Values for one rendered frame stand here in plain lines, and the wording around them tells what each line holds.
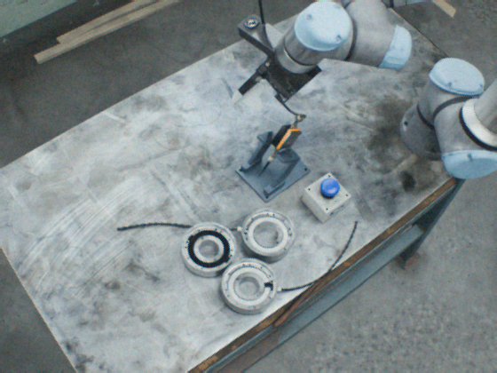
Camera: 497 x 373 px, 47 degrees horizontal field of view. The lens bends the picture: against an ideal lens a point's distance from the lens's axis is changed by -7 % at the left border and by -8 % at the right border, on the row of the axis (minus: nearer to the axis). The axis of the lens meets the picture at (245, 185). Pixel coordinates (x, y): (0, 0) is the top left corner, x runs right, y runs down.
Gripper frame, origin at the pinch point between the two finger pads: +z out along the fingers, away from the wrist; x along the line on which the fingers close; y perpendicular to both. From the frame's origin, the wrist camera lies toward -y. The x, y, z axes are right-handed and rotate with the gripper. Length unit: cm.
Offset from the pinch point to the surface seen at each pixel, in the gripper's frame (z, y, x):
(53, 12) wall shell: 136, -90, 10
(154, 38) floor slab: 136, -51, 36
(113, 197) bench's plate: 14.9, -1.7, -35.1
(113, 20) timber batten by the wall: 141, -71, 29
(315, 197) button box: 3.2, 25.5, -6.0
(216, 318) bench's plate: 1.4, 28.9, -37.4
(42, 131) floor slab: 124, -48, -28
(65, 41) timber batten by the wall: 139, -77, 6
